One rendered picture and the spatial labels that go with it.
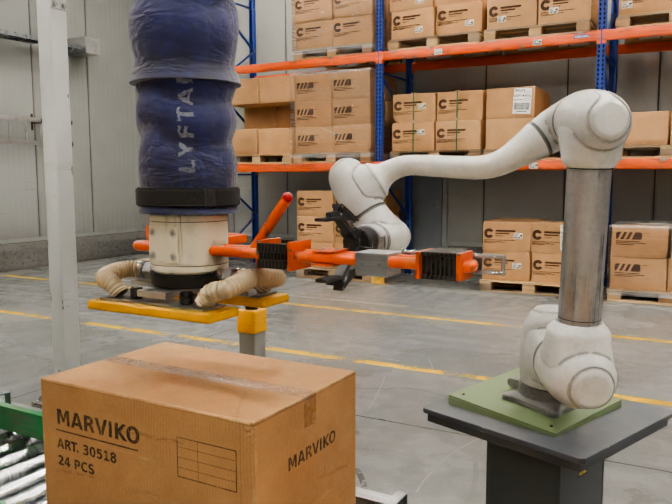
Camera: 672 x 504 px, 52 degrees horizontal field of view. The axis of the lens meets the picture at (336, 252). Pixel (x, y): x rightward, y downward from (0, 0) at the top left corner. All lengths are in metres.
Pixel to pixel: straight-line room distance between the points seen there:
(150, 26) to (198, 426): 0.80
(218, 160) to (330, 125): 8.04
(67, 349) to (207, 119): 3.25
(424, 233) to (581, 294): 8.64
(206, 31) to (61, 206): 3.08
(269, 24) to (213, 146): 10.42
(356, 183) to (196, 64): 0.56
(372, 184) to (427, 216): 8.49
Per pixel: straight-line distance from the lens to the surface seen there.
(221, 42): 1.51
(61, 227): 4.47
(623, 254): 8.37
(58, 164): 4.46
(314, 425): 1.51
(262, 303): 1.53
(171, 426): 1.46
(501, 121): 8.68
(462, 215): 10.17
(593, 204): 1.71
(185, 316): 1.42
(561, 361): 1.75
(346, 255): 1.32
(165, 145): 1.48
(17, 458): 2.44
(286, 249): 1.38
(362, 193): 1.80
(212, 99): 1.50
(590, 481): 2.13
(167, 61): 1.49
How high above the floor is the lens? 1.40
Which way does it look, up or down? 6 degrees down
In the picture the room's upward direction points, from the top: straight up
